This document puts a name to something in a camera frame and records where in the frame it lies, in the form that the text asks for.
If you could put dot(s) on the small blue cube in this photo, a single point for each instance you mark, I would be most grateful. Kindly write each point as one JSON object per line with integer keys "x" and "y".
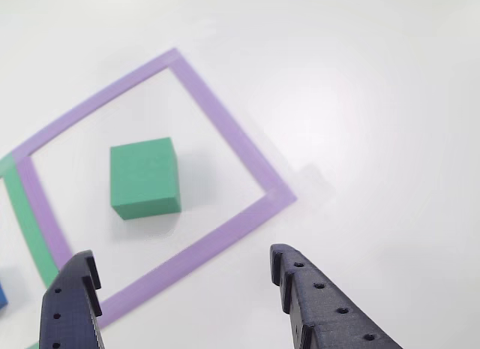
{"x": 2, "y": 296}

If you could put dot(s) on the green cube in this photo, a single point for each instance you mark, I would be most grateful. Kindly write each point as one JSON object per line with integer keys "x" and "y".
{"x": 144, "y": 172}

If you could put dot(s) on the green square frame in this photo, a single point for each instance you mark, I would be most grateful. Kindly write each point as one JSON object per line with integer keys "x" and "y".
{"x": 26, "y": 221}

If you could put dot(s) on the purple square frame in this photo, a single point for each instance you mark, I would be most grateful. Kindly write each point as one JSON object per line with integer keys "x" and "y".
{"x": 225, "y": 116}

